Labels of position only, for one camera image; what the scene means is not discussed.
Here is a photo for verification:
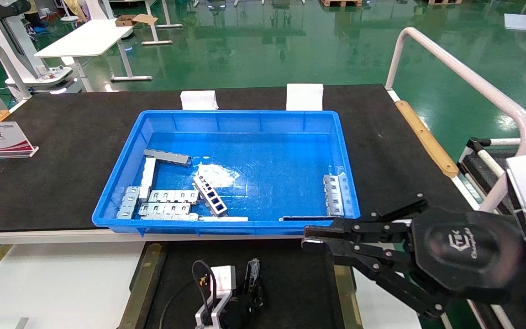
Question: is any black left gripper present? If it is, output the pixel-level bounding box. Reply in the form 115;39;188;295
221;281;263;329

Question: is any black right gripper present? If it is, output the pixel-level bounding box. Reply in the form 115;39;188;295
302;194;525;318

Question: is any grey perforated metal bracket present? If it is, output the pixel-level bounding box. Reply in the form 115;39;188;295
245;258;262;297

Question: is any black lined container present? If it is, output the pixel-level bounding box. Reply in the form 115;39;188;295
117;240;364;329

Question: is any thin silver metal strip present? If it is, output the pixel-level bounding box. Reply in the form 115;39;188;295
198;216;248;223
141;213;200;222

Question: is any long wooden edge strip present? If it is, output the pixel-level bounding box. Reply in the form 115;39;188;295
394;100;460;179

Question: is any blue plastic parts bin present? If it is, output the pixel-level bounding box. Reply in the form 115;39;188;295
92;110;361;236

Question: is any black trolley with white bars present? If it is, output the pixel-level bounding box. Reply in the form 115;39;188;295
457;136;526;215

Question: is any black felt table mat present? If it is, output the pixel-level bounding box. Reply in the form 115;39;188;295
0;84;473;233

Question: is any grey flat board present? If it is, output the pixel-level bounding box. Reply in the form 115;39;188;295
504;13;526;32

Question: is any open cardboard box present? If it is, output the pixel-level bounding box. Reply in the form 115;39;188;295
115;14;158;27

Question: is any white desk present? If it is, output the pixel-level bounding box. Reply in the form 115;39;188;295
34;18;154;93

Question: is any white fan stand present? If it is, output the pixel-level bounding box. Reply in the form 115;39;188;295
59;0;79;22

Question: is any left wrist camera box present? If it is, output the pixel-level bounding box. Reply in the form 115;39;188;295
195;265;237;329

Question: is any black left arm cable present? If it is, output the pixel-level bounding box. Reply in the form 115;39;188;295
159;260;220;329

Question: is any metal bracket with square holes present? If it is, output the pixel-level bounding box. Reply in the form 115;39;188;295
193;175;228;217

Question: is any white metal strip bracket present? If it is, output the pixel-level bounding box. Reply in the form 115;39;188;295
138;158;157;200

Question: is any dark grey channel bracket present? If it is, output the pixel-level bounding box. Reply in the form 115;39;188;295
143;149;192;168

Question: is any tall white tube rail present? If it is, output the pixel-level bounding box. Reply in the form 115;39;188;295
384;27;526;213

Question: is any grey tube rail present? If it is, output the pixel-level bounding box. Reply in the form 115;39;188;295
0;37;32;102

